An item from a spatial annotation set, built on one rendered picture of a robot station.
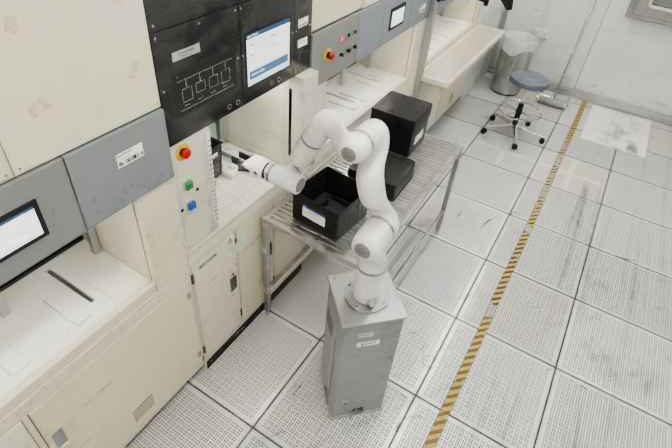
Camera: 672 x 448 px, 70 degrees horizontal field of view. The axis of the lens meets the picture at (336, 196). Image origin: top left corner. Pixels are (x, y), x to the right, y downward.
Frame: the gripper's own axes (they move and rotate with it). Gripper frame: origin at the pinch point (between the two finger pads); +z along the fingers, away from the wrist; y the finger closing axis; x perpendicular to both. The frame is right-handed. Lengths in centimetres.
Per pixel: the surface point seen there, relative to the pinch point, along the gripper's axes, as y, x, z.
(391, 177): 70, -33, -43
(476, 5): 338, -14, 4
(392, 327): -3, -49, -82
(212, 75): -9.1, 40.0, 1.9
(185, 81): -21.9, 42.3, 1.9
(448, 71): 227, -35, -16
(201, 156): -18.2, 9.5, 2.6
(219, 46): -4.3, 49.2, 2.0
